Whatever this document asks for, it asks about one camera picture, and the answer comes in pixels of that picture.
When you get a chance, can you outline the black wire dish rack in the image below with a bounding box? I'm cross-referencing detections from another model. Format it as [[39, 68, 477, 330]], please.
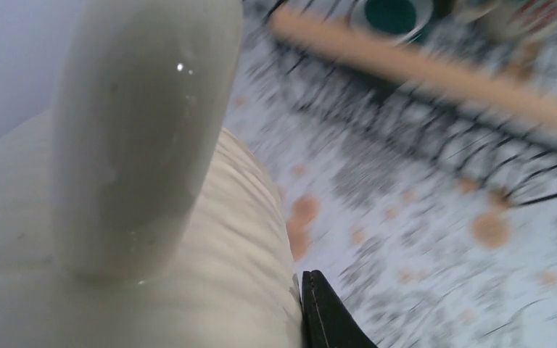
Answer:
[[244, 1, 557, 206]]

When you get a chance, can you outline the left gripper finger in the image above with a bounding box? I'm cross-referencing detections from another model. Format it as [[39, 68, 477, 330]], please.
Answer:
[[302, 270, 376, 348]]

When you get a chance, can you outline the floral pastel mug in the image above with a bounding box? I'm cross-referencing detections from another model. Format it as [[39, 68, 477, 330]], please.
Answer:
[[452, 0, 557, 43]]

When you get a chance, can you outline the cream ribbed mug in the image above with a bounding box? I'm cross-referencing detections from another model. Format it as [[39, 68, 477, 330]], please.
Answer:
[[0, 1, 306, 347]]

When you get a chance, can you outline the left wooden rack handle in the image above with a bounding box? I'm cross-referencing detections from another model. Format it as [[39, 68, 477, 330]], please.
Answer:
[[269, 4, 557, 129]]

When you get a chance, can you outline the dark green mug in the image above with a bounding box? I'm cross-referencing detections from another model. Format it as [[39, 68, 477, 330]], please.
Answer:
[[347, 0, 454, 44]]

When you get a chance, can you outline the floral tablecloth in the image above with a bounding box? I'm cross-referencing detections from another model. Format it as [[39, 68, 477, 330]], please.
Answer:
[[226, 15, 557, 347]]

